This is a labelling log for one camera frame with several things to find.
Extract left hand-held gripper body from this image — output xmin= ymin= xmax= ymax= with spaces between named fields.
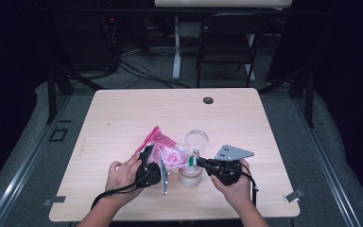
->
xmin=134 ymin=156 xmax=170 ymax=196

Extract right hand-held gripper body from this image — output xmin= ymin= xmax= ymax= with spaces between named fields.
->
xmin=206 ymin=144 xmax=255 ymax=186

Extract pink and white plastic bag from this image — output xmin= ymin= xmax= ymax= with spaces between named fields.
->
xmin=134 ymin=126 xmax=198 ymax=169

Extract clear round jar lid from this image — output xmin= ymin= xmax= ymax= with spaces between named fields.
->
xmin=183 ymin=129 xmax=211 ymax=152

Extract clear jar with beige collar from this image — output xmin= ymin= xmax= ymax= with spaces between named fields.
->
xmin=178 ymin=148 xmax=203 ymax=188

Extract person's right hand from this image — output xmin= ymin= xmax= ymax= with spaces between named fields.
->
xmin=210 ymin=158 xmax=253 ymax=212

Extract person's left hand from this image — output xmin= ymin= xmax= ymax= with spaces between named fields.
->
xmin=104 ymin=152 xmax=146 ymax=207

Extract grey table edge tab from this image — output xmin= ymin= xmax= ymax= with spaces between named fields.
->
xmin=283 ymin=188 xmax=305 ymax=203
xmin=42 ymin=195 xmax=67 ymax=208

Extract black metal stand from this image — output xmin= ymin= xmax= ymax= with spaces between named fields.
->
xmin=45 ymin=61 xmax=106 ymax=126
xmin=258 ymin=67 xmax=316 ymax=129

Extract black folding chair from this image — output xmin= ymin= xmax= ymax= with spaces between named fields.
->
xmin=196 ymin=12 xmax=268 ymax=89

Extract white desk with legs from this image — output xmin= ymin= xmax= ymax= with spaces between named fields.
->
xmin=154 ymin=0 xmax=293 ymax=82

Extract left hand-held gripper cable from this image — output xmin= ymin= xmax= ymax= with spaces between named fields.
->
xmin=90 ymin=168 xmax=160 ymax=211

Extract hand-held gripper cable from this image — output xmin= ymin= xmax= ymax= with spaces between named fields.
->
xmin=239 ymin=162 xmax=260 ymax=208
xmin=90 ymin=168 xmax=160 ymax=211

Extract right hand-held gripper cable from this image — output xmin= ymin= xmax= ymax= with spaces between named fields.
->
xmin=239 ymin=162 xmax=260 ymax=208

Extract black floor cables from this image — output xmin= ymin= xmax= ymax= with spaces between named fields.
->
xmin=117 ymin=60 xmax=192 ymax=90

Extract metal floor rail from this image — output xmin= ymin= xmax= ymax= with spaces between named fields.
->
xmin=291 ymin=94 xmax=363 ymax=227
xmin=0 ymin=94 xmax=74 ymax=227

